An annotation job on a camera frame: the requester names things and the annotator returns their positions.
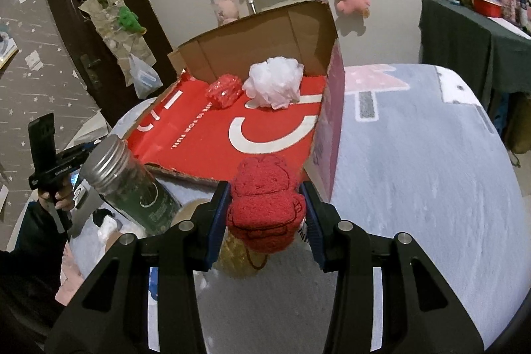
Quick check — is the red knitted plush toy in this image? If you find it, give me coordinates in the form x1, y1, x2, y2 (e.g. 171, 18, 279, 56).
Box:
226, 155, 306, 254

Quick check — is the person's left hand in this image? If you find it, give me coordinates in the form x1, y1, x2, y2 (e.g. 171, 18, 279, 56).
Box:
38, 176, 75, 212

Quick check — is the green tea jar metal lid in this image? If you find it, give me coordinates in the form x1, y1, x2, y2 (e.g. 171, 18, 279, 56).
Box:
80, 134, 182, 236

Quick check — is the clear plastic bag on door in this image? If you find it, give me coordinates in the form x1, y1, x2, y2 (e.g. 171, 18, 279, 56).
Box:
129, 54, 163, 100

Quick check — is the jar of golden capsules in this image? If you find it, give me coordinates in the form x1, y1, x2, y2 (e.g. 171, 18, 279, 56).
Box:
214, 230, 269, 278

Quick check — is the green plush on door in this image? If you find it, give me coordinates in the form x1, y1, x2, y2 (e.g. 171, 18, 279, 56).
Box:
118, 5, 147, 35

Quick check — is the red mesh bath pouf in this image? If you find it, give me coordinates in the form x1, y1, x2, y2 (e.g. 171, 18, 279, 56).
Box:
205, 74, 242, 109

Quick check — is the cardboard box red interior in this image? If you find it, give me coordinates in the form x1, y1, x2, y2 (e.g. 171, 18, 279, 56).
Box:
124, 0, 345, 198

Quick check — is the white mesh bath pouf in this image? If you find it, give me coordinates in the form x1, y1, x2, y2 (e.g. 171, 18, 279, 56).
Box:
242, 57, 304, 109

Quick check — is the dark green covered table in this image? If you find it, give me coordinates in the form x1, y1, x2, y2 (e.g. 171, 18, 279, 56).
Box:
418, 0, 530, 108

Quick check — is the light pink plush on wall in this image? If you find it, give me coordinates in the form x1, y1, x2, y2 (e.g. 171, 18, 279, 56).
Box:
212, 0, 240, 26

